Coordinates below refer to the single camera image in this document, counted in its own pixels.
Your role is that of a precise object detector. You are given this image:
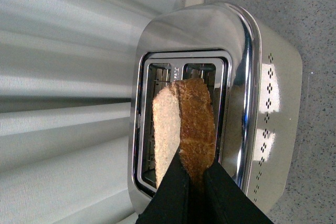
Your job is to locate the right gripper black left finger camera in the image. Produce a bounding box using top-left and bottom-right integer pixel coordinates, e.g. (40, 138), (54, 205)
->
(136, 152), (190, 223)

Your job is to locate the beige chrome toaster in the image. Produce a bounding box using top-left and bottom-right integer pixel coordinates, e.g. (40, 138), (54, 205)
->
(128, 3), (302, 214)

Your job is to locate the brown bread slice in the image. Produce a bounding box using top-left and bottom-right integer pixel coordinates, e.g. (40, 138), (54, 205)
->
(152, 78), (216, 191)

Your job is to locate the grey white curtain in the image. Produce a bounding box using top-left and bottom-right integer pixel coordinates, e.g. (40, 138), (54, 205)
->
(1, 0), (180, 223)

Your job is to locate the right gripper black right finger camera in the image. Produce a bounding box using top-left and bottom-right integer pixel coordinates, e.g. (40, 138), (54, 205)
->
(203, 161), (272, 223)

